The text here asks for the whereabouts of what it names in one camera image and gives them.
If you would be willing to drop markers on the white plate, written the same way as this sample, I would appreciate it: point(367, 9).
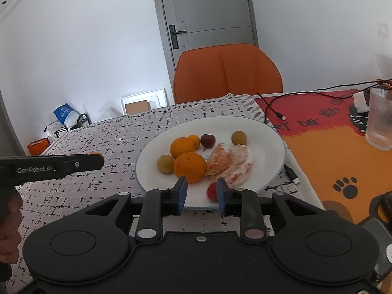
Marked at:
point(263, 147)

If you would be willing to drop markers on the white foam frame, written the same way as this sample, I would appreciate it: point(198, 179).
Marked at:
point(159, 95)

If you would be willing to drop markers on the person's left hand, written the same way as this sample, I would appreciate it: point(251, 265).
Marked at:
point(12, 239)

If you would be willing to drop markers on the black and white printed tablecloth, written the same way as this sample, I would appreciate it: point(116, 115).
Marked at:
point(107, 141)

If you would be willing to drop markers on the dark red cherry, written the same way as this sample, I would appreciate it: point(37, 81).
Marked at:
point(207, 140)

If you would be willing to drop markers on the white charger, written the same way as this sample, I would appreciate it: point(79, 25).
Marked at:
point(360, 102)

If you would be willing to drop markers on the orange chair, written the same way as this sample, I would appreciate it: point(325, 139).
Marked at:
point(226, 73)

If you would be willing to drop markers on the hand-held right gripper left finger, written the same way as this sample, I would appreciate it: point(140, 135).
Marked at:
point(181, 197)

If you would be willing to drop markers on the grey door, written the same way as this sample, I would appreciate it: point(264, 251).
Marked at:
point(211, 6)

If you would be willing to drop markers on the white wall switch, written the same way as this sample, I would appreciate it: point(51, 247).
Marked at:
point(383, 30)

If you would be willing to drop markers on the small orange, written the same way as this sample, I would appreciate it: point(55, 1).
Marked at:
point(196, 141)

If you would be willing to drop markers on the yellow-green longan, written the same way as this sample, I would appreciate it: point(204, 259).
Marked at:
point(239, 137)
point(165, 164)

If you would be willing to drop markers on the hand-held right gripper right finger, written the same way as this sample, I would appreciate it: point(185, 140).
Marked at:
point(221, 197)

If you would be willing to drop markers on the orange box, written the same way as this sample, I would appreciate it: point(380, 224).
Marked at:
point(38, 147)

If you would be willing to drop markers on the large orange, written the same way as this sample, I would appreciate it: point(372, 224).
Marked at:
point(190, 167)

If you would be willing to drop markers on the brown cardboard sheet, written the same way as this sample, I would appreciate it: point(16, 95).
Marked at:
point(137, 107)

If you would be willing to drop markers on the medium orange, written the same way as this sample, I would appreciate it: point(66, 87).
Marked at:
point(180, 147)

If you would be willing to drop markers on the blue plastic bag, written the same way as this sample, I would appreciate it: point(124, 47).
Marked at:
point(62, 113)

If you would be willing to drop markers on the ribbed glass cup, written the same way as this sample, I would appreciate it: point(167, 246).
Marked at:
point(379, 119)

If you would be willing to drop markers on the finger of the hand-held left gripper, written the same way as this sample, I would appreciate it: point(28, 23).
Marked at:
point(82, 163)

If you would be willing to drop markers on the orange red paw print mat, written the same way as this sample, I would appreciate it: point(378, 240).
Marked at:
point(321, 159)

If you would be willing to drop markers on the bright red round fruit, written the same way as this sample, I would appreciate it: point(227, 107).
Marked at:
point(212, 191)

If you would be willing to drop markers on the white plastic bag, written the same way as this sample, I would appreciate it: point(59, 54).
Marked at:
point(53, 128)

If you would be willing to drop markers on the black shoe rack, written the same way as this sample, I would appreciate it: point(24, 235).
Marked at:
point(84, 118)

